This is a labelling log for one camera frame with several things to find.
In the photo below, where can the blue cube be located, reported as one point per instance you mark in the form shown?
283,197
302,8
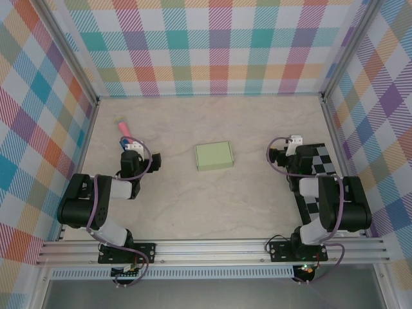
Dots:
123,143

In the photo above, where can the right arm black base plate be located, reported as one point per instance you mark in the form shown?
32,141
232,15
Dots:
280,251

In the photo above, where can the black white checkerboard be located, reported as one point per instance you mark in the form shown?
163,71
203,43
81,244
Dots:
322,161

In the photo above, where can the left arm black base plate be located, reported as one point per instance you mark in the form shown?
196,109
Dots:
148,251

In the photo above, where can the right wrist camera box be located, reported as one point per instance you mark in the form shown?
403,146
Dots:
294,143

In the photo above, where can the light green paper box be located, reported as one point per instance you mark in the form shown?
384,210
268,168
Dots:
214,156

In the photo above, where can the aluminium side rail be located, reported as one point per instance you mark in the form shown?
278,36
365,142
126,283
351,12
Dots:
85,141
334,135

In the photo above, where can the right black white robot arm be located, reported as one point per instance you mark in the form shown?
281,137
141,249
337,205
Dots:
351,209

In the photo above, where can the wide aluminium base rail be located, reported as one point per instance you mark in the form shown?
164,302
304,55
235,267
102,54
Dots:
209,252

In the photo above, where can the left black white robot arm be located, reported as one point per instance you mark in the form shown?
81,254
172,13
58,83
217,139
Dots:
77,209

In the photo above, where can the aluminium frame post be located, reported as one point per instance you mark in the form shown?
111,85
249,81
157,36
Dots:
351,51
69,54

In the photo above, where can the pink cylinder toy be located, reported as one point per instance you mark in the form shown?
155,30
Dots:
124,127

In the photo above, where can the grey metal panel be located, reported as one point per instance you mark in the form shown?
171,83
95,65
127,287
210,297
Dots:
209,294

